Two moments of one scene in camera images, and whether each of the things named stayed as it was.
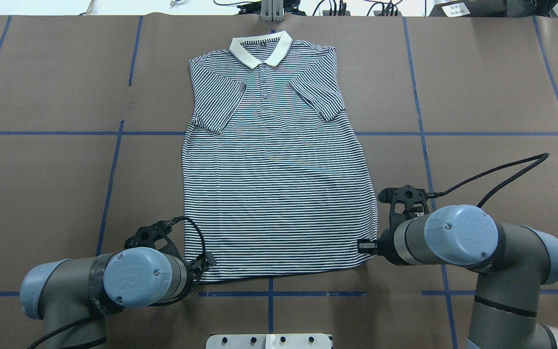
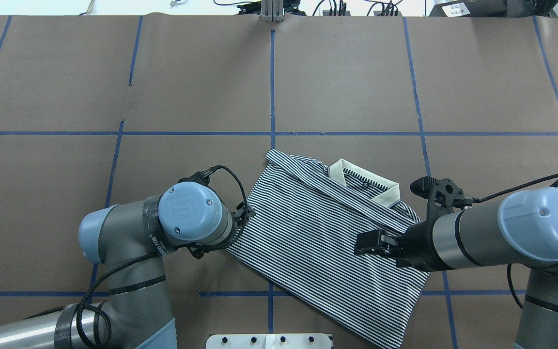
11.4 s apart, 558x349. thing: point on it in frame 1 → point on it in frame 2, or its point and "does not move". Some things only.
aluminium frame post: (272, 10) does not move
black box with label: (471, 8) does not move
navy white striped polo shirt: (278, 182) → (302, 237)
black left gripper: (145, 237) → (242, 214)
